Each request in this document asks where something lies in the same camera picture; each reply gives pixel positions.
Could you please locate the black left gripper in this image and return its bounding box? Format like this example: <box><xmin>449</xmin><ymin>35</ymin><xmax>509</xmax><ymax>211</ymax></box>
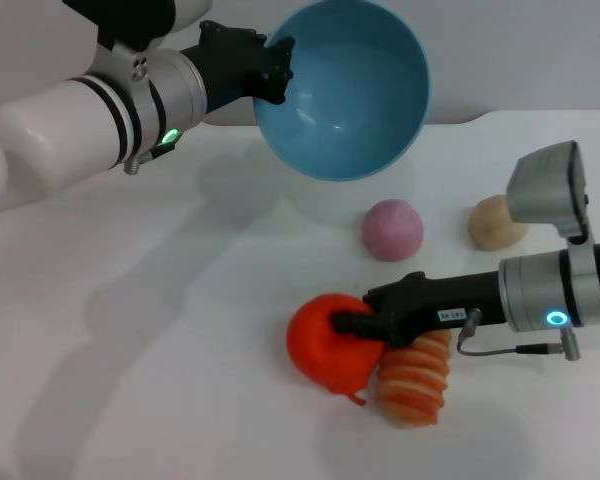
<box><xmin>179</xmin><ymin>19</ymin><xmax>296</xmax><ymax>114</ymax></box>

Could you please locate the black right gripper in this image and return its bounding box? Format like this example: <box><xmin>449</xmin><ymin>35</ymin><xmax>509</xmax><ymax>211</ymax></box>
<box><xmin>332</xmin><ymin>272</ymin><xmax>506</xmax><ymax>350</ymax></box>

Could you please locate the red-orange soft toy orange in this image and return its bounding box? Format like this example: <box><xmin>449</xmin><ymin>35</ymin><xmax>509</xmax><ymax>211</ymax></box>
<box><xmin>285</xmin><ymin>293</ymin><xmax>385</xmax><ymax>406</ymax></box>

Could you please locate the blue bowl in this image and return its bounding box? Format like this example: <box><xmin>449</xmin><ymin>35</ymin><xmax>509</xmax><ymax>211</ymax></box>
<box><xmin>252</xmin><ymin>0</ymin><xmax>433</xmax><ymax>182</ymax></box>

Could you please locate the orange white striped bread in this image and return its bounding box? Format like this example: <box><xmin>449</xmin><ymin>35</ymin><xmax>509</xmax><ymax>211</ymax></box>
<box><xmin>374</xmin><ymin>327</ymin><xmax>454</xmax><ymax>429</ymax></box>

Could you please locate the pink round bun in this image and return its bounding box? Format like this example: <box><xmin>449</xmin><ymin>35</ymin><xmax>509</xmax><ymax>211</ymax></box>
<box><xmin>362</xmin><ymin>198</ymin><xmax>425</xmax><ymax>262</ymax></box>

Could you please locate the beige round bun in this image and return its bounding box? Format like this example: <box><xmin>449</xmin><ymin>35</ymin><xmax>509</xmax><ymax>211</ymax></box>
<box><xmin>468</xmin><ymin>194</ymin><xmax>530</xmax><ymax>251</ymax></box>

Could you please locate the right gripper cable with connector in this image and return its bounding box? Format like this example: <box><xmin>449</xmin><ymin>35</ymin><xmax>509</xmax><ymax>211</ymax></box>
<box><xmin>454</xmin><ymin>308</ymin><xmax>581</xmax><ymax>362</ymax></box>

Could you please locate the gripper cable with connector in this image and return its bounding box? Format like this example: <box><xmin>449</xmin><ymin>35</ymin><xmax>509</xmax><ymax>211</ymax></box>
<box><xmin>454</xmin><ymin>308</ymin><xmax>581</xmax><ymax>362</ymax></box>
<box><xmin>123</xmin><ymin>142</ymin><xmax>177</xmax><ymax>176</ymax></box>

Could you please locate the left gripper cable with connector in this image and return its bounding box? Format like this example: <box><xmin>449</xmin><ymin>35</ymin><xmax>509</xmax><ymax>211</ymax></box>
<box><xmin>123</xmin><ymin>142</ymin><xmax>177</xmax><ymax>176</ymax></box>

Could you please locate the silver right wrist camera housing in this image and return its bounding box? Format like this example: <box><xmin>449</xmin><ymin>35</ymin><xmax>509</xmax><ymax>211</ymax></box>
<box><xmin>505</xmin><ymin>141</ymin><xmax>592</xmax><ymax>246</ymax></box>

